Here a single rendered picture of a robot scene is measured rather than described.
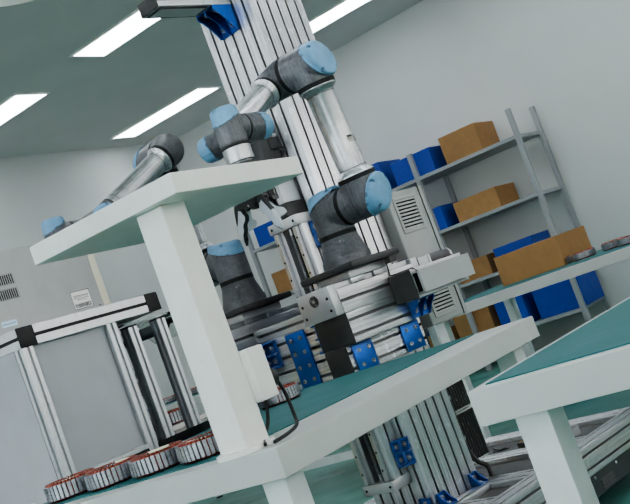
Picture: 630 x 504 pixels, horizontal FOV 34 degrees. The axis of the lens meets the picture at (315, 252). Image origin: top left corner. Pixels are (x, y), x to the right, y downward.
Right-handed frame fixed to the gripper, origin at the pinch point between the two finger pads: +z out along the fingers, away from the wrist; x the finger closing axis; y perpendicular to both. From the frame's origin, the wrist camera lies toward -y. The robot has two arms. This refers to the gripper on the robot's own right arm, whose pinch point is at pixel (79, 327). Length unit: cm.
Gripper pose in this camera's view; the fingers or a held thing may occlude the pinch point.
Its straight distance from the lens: 333.2
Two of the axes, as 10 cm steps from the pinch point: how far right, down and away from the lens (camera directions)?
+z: 3.2, 9.5, -0.7
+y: 6.8, -1.8, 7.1
